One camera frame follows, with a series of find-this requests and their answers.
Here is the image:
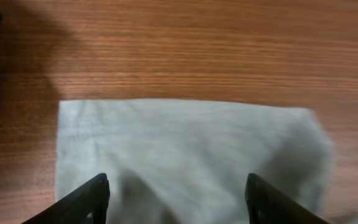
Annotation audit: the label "light blue t-shirt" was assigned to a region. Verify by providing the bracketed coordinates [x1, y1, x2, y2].
[55, 100, 335, 223]

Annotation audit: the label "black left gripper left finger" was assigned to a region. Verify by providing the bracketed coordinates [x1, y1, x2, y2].
[23, 173, 110, 224]

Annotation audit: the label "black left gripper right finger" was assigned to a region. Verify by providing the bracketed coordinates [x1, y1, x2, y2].
[244, 173, 328, 224]

